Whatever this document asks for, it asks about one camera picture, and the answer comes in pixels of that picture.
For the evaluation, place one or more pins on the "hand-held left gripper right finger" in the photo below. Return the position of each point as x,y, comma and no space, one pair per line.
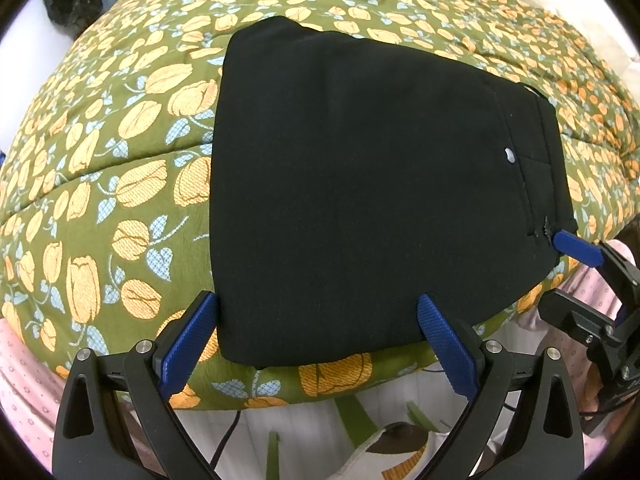
445,345

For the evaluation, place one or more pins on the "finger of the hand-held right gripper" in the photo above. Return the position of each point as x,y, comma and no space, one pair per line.
575,312
575,247

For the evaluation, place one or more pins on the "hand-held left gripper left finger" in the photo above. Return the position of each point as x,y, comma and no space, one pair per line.
192,337

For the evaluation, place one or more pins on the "black pants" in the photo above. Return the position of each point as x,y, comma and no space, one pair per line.
360,185

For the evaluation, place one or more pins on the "green floral blanket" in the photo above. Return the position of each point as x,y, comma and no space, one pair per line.
110,160

